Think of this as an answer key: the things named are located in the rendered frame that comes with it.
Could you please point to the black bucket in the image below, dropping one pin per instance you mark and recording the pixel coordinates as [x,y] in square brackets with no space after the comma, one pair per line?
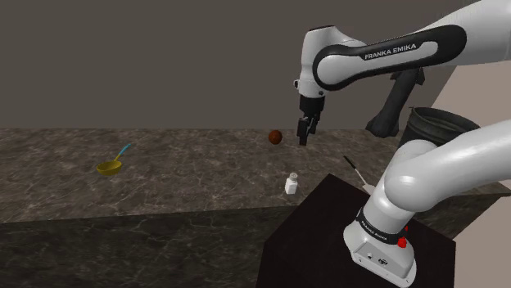
[435,127]

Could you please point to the white salt shaker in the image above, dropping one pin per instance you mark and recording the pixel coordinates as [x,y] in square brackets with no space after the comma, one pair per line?
[291,185]

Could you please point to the dark robot stand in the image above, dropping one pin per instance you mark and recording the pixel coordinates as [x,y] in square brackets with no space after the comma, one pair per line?
[311,239]

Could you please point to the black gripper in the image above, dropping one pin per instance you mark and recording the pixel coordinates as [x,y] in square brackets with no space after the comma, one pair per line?
[311,105]

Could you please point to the black curved club-shaped object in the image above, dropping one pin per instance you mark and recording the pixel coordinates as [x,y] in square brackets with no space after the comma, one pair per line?
[389,113]

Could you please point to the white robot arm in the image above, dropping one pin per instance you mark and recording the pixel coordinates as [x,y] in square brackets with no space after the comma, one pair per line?
[439,171]

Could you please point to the brown round fruit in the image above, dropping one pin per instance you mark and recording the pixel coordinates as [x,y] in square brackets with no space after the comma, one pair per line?
[275,137]

